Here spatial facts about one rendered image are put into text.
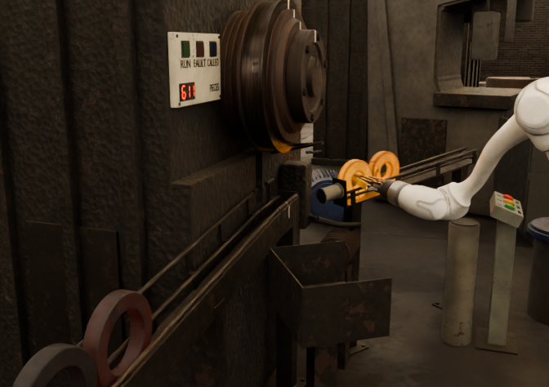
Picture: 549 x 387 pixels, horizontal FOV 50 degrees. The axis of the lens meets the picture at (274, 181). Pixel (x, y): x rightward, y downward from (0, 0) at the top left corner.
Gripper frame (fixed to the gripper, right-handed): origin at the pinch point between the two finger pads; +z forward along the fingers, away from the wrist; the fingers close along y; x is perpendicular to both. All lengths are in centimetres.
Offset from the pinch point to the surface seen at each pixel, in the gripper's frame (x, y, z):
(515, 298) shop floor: -70, 99, -19
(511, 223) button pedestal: -12, 43, -42
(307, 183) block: 1.9, -26.0, -2.6
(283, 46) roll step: 51, -53, -20
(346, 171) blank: 3.2, -6.0, -1.2
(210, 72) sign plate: 44, -74, -15
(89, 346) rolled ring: 5, -127, -68
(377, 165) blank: 3.8, 10.4, -1.1
